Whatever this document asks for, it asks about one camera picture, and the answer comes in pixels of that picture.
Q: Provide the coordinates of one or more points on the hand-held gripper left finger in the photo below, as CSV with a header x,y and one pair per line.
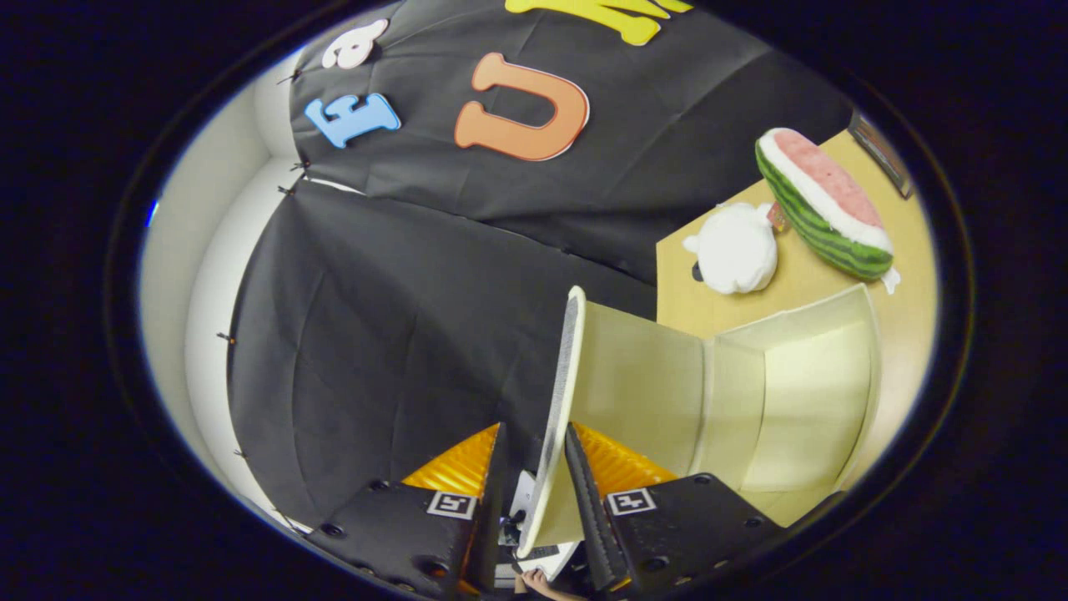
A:
x,y
488,517

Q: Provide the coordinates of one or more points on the grey beige fabric storage box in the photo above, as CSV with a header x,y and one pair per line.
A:
x,y
651,392

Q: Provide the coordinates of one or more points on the white plush toy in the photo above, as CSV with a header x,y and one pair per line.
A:
x,y
734,250

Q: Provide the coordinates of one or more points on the black cover book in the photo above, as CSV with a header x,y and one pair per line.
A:
x,y
883,154

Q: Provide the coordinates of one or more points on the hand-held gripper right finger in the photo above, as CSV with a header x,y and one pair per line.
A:
x,y
588,509

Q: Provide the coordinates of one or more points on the watermelon slice plush toy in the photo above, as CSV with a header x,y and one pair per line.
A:
x,y
822,209

